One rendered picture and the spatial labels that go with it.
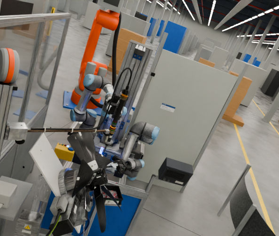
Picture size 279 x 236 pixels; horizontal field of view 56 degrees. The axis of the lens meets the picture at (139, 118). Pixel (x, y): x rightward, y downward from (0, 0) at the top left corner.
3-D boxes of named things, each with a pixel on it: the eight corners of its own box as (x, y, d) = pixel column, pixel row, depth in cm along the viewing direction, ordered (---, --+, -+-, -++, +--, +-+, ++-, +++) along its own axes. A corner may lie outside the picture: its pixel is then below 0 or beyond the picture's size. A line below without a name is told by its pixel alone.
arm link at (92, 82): (84, 124, 264) (104, 80, 237) (70, 123, 255) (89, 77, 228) (81, 116, 272) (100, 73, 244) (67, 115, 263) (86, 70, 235)
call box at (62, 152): (52, 158, 223) (55, 147, 220) (55, 151, 233) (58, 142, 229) (70, 163, 226) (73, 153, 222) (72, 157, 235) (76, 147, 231)
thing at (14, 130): (4, 141, 136) (7, 127, 133) (2, 134, 140) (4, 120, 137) (25, 140, 142) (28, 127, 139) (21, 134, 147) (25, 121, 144)
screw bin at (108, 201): (96, 203, 216) (98, 197, 213) (93, 189, 230) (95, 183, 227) (120, 205, 224) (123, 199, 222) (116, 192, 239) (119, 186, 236)
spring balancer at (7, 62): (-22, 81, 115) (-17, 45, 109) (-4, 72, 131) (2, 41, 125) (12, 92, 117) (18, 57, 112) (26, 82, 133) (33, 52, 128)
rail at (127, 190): (50, 174, 233) (53, 166, 230) (52, 171, 237) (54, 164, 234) (146, 200, 247) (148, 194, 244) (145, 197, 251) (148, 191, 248)
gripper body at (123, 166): (122, 167, 203) (133, 165, 211) (116, 159, 208) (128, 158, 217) (118, 174, 206) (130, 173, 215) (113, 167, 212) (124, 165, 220)
